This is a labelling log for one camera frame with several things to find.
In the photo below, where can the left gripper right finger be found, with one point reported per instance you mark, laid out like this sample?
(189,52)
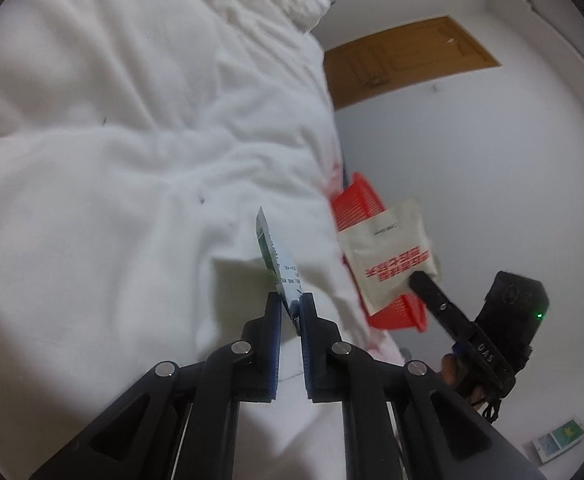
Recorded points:
(400,422)

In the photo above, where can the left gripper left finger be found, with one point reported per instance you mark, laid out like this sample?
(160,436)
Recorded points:
(179,422)

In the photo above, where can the small white red sachet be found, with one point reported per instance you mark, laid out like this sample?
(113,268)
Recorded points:
(384,250)

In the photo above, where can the red mesh plastic basket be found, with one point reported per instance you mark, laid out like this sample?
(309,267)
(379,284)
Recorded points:
(359,202)

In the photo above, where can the green white sachet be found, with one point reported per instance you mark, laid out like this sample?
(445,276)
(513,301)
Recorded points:
(281,264)

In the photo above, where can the person right hand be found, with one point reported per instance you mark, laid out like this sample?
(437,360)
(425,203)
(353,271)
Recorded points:
(452,370)

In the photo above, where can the card on floor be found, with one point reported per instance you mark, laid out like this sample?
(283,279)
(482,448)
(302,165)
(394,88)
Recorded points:
(555,442)

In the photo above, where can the wooden door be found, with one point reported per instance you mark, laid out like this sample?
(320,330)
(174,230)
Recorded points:
(400,57)

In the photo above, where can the white duvet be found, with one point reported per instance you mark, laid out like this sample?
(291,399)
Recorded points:
(139,141)

